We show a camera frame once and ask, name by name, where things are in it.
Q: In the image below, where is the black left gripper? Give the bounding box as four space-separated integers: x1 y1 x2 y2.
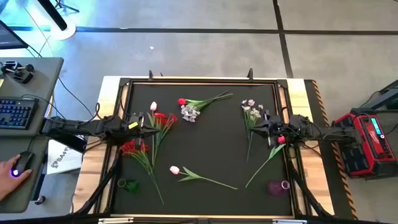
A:
123 126 161 144

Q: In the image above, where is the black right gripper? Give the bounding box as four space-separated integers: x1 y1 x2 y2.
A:
248 118 296 147

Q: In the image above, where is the red carnation bunch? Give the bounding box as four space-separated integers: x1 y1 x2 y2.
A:
146 111 179 167
119 139 165 205

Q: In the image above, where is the white blossom bunch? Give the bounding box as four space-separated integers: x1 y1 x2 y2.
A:
241 98 265 164
180 93 233 123

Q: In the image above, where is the pink broad-leaved tulip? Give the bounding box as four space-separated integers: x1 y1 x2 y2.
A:
169 165 239 190

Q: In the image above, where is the green glass vase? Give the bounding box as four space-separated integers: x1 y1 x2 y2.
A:
117 178 140 194

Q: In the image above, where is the purple glass vase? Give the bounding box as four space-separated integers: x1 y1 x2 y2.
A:
267 179 291 197

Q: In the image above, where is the pale pink slim tulip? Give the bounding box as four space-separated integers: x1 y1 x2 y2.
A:
149 101 158 169

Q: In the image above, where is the black table mat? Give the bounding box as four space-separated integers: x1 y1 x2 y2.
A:
113 83 295 217

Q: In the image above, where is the black slanted panel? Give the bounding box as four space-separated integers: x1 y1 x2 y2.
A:
49 132 88 154

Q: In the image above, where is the white printed paper sign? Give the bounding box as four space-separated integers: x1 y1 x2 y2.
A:
46 139 85 175

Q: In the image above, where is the red black power station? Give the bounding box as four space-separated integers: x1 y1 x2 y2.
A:
331 111 398 180

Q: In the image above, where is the hazard-striped black edge strip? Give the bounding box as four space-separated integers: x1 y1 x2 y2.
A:
304 79 359 220

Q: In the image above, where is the grey desk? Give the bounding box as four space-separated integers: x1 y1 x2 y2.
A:
0 57 65 214

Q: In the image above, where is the black computer mouse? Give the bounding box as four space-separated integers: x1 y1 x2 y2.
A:
11 151 35 179

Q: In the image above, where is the dark equipment case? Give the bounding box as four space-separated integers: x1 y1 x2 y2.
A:
368 79 398 111

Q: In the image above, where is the black backlit keyboard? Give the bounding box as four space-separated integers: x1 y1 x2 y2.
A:
0 96 40 131

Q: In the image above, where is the black desk clamp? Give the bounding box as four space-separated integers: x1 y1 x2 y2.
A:
1 60 35 85

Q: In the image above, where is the black pole white base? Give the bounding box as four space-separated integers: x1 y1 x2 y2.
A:
36 0 77 41

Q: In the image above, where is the person's hand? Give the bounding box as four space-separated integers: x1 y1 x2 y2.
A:
0 154 33 202

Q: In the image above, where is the black tripod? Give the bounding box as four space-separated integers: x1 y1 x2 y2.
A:
54 0 80 14

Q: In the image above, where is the black angled display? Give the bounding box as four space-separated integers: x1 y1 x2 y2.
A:
0 20 29 50

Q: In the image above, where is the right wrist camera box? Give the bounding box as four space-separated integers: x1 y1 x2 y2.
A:
262 110 282 125

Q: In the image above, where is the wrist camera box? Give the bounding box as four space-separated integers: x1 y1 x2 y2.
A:
262 110 282 125
127 112 146 129

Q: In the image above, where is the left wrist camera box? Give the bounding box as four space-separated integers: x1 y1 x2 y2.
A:
127 112 146 129

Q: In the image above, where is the black aluminium table frame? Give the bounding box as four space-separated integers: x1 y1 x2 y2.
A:
73 68 335 219

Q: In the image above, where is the black floor cable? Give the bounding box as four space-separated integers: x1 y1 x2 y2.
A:
57 76 102 121

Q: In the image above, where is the silver metal bracket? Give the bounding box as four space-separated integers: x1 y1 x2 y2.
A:
98 217 135 224
272 218 308 224

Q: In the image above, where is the black keyboard cable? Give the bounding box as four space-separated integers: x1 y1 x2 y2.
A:
21 93 67 121

